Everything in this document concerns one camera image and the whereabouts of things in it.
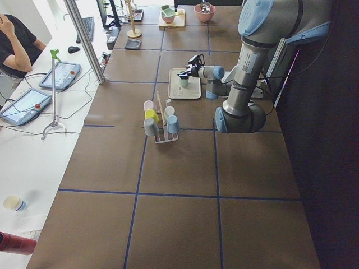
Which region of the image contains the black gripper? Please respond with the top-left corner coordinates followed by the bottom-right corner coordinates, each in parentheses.
top-left (174, 0), bottom-right (204, 77)

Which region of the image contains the green cup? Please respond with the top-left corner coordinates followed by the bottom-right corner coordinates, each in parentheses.
top-left (179, 75), bottom-right (189, 87)

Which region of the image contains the beige rabbit tray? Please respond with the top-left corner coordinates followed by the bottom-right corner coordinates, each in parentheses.
top-left (168, 68), bottom-right (201, 100)

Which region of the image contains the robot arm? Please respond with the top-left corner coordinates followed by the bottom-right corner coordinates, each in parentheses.
top-left (178, 1), bottom-right (332, 133)

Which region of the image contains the beige cup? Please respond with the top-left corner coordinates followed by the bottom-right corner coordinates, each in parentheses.
top-left (164, 106), bottom-right (176, 119)

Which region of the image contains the pink cup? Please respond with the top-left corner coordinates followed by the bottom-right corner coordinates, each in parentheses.
top-left (143, 100), bottom-right (157, 112)

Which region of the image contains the yellow cup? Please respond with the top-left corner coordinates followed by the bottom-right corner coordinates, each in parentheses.
top-left (145, 109), bottom-right (159, 124)

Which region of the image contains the blue cup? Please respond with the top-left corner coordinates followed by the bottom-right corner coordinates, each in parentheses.
top-left (167, 115), bottom-right (181, 134)

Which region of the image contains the grey cup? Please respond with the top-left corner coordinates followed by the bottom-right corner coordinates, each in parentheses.
top-left (144, 118), bottom-right (159, 137)

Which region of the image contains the paper cup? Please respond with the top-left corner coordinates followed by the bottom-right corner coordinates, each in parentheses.
top-left (3, 195), bottom-right (27, 212)

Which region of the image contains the wooden cutting board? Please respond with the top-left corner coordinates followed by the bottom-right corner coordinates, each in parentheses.
top-left (158, 8), bottom-right (186, 27)

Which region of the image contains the green ceramic bowl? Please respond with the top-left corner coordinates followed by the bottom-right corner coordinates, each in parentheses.
top-left (161, 8), bottom-right (176, 24)

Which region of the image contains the pink ice bowl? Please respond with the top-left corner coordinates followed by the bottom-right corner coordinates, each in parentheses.
top-left (194, 4), bottom-right (216, 22)

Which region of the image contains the metal scoop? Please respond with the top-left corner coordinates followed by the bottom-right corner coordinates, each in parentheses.
top-left (200, 1), bottom-right (211, 13)

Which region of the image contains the grey folded cloth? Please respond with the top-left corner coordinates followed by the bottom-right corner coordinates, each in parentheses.
top-left (124, 39), bottom-right (142, 50)

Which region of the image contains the wooden mug tree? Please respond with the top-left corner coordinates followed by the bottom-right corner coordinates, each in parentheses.
top-left (126, 0), bottom-right (142, 39)

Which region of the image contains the black box with label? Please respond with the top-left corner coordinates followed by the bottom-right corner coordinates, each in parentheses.
top-left (105, 27), bottom-right (120, 50)

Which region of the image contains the black keyboard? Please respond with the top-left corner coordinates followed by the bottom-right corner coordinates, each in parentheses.
top-left (82, 17), bottom-right (95, 42)

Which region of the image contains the black computer mouse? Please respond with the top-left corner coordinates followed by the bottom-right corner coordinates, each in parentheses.
top-left (67, 46), bottom-right (80, 54)

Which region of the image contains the teach pendant far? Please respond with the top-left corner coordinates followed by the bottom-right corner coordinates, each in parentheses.
top-left (39, 62), bottom-right (81, 91)

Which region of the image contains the teach pendant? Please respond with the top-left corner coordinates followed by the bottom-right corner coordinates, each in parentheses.
top-left (1, 88), bottom-right (52, 126)
top-left (39, 62), bottom-right (81, 91)

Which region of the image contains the green tipped metal stand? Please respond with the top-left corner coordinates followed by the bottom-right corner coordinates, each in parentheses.
top-left (41, 49), bottom-right (66, 141)

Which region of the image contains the teach pendant near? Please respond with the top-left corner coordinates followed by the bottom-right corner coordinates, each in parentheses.
top-left (1, 88), bottom-right (52, 126)

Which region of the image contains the seated person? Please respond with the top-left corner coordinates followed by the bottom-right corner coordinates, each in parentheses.
top-left (1, 14), bottom-right (46, 78)

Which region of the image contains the red bottle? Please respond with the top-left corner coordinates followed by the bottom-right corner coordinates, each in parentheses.
top-left (1, 232), bottom-right (36, 255)

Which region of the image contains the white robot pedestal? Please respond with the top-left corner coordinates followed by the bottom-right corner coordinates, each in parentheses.
top-left (221, 71), bottom-right (264, 98)

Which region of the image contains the white wire cup rack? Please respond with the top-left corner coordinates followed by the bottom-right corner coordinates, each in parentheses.
top-left (155, 91), bottom-right (179, 144)

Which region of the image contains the aluminium frame post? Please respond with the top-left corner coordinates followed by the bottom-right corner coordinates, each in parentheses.
top-left (64, 0), bottom-right (105, 85)

